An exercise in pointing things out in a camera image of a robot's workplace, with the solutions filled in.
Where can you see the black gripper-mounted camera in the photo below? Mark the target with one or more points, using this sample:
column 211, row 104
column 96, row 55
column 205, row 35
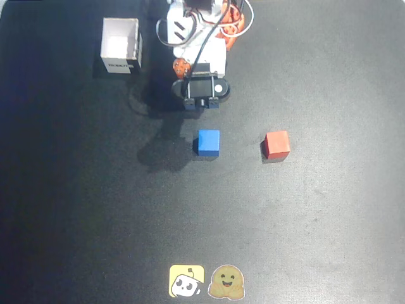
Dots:
column 202, row 87

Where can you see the red cube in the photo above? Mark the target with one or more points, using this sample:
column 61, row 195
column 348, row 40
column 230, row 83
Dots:
column 277, row 144

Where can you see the blue cube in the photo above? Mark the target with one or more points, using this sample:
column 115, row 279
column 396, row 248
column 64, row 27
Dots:
column 209, row 143

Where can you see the hugging face emoji sticker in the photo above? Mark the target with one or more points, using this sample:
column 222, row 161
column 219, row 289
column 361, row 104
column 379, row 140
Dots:
column 226, row 282

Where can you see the white and orange robot arm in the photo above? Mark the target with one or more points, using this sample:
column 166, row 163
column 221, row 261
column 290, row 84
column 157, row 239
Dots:
column 177, row 19

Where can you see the black table mat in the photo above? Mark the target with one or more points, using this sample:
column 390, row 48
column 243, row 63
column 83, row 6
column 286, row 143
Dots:
column 284, row 206

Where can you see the white open cardboard box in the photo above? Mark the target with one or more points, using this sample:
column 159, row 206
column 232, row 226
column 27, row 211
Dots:
column 120, row 41

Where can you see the yellow robot face sticker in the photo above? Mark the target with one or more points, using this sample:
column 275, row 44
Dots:
column 186, row 281

